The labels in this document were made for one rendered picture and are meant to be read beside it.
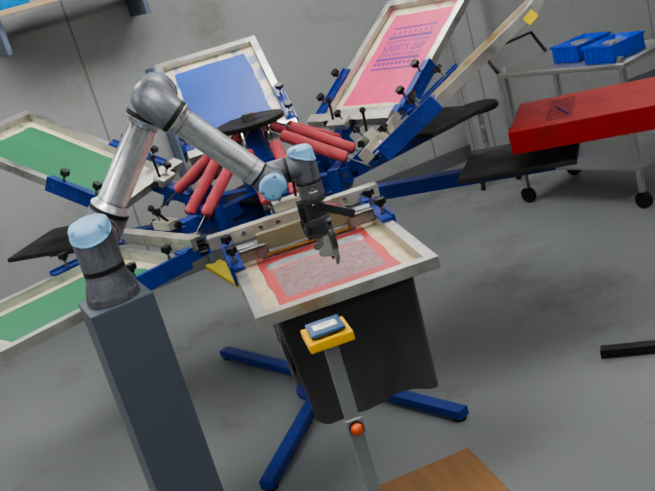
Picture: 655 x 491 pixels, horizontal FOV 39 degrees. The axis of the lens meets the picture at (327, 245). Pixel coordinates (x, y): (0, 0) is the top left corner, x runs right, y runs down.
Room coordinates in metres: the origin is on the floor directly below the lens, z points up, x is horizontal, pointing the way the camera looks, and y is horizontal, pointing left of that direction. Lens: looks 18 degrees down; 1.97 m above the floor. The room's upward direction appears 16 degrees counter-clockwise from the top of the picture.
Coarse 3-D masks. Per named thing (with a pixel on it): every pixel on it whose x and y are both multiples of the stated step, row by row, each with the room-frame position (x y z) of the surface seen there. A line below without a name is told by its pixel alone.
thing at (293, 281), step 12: (288, 252) 3.20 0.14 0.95; (264, 264) 3.14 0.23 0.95; (288, 264) 3.07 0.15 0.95; (300, 264) 3.03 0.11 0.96; (312, 264) 3.00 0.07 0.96; (324, 264) 2.96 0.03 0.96; (264, 276) 3.02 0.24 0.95; (276, 276) 2.98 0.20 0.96; (288, 276) 2.95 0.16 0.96; (300, 276) 2.92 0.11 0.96; (312, 276) 2.88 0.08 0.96; (324, 276) 2.85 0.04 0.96; (276, 288) 2.86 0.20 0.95; (288, 288) 2.83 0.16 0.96; (300, 288) 2.80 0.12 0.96; (312, 288) 2.77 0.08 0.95; (324, 288) 2.74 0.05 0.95; (288, 300) 2.73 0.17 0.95
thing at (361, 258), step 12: (360, 228) 3.24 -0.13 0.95; (360, 240) 3.11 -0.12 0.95; (372, 240) 3.07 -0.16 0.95; (348, 252) 3.01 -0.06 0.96; (360, 252) 2.98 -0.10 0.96; (372, 252) 2.94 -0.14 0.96; (384, 252) 2.91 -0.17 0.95; (336, 264) 2.93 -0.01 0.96; (348, 264) 2.90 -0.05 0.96; (360, 264) 2.86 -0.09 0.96; (372, 264) 2.83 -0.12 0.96; (384, 264) 2.80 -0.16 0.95; (396, 264) 2.77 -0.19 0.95; (336, 276) 2.82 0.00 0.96; (348, 276) 2.79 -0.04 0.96; (360, 276) 2.76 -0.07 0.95
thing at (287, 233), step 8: (336, 216) 3.21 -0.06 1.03; (344, 216) 3.21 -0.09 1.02; (288, 224) 3.19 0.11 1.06; (296, 224) 3.19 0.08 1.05; (336, 224) 3.21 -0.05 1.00; (344, 224) 3.21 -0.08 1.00; (264, 232) 3.18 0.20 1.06; (272, 232) 3.18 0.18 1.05; (280, 232) 3.18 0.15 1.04; (288, 232) 3.19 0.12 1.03; (296, 232) 3.19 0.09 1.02; (256, 240) 3.20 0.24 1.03; (264, 240) 3.17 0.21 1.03; (272, 240) 3.18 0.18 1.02; (280, 240) 3.18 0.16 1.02; (288, 240) 3.18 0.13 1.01; (296, 240) 3.19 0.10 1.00
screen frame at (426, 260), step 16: (384, 224) 3.10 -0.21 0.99; (400, 240) 2.92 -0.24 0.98; (416, 240) 2.84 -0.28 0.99; (416, 256) 2.75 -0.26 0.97; (432, 256) 2.65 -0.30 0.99; (240, 272) 3.03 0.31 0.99; (384, 272) 2.64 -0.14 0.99; (400, 272) 2.63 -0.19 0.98; (416, 272) 2.63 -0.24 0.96; (336, 288) 2.61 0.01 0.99; (352, 288) 2.61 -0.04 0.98; (368, 288) 2.61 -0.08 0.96; (256, 304) 2.68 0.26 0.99; (288, 304) 2.60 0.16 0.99; (304, 304) 2.58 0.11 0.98; (320, 304) 2.59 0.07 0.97; (256, 320) 2.56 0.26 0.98; (272, 320) 2.57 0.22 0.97
